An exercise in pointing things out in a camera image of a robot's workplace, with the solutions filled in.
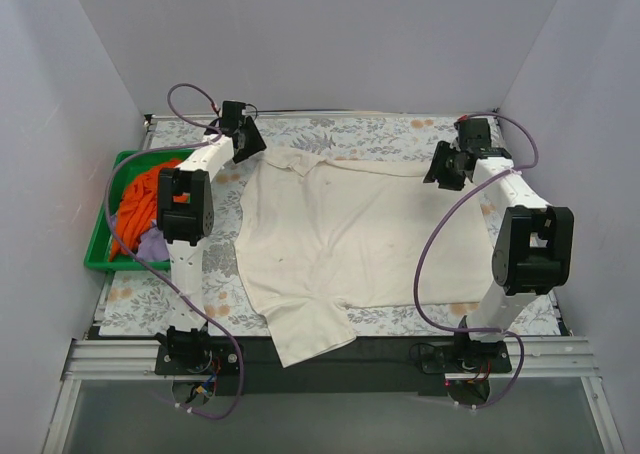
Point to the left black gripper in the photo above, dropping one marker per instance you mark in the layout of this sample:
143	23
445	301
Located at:
248	137

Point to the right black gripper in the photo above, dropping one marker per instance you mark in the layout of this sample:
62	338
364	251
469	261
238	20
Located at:
442	166

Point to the cream white t shirt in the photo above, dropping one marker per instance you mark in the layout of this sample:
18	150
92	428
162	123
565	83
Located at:
321	236

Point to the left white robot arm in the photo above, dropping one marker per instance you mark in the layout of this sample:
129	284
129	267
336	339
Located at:
185	218

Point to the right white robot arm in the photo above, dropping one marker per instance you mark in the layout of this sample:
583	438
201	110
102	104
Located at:
532	251

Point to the green plastic tray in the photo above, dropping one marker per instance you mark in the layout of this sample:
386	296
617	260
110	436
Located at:
97	254

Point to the orange t shirt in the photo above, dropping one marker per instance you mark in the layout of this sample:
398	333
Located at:
140	196

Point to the purple t shirt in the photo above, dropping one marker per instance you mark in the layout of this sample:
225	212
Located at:
142	236

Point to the floral patterned table mat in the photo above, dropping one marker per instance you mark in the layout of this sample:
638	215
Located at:
136	304

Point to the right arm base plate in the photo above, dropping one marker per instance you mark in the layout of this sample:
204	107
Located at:
472	358

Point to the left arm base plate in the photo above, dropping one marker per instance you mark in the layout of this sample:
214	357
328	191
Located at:
218	358

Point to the aluminium frame rail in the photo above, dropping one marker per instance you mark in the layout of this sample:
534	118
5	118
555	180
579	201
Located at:
129	359

